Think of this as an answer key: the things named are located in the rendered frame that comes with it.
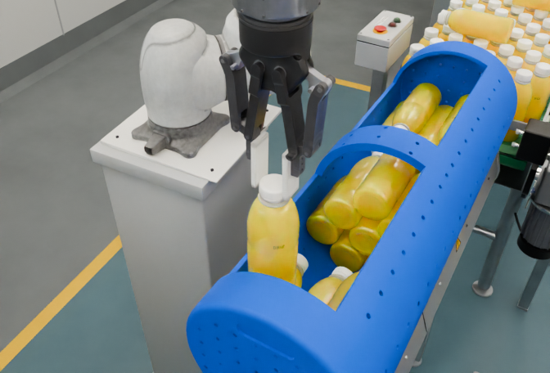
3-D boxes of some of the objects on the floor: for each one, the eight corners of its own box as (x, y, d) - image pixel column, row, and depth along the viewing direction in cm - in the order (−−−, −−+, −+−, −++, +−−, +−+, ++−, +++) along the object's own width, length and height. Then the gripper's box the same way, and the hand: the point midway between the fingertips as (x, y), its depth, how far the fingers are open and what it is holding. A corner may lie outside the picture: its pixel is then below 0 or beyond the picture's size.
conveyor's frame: (348, 303, 220) (373, 112, 163) (464, 110, 329) (503, -44, 273) (468, 358, 200) (544, 164, 144) (549, 133, 310) (610, -26, 254)
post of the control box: (347, 271, 232) (373, 56, 169) (351, 266, 235) (379, 51, 172) (356, 276, 230) (385, 59, 168) (359, 269, 233) (390, 54, 170)
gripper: (186, 2, 56) (204, 182, 70) (334, 41, 49) (319, 230, 64) (228, -21, 61) (236, 151, 75) (368, 11, 54) (347, 193, 69)
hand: (275, 166), depth 67 cm, fingers closed on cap, 4 cm apart
